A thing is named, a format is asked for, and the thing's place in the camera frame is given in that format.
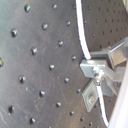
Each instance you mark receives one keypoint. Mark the white curved edge object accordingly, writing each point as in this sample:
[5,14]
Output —
[119,118]

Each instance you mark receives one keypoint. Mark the metal cable clip bracket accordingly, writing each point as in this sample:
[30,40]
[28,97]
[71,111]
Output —
[106,69]

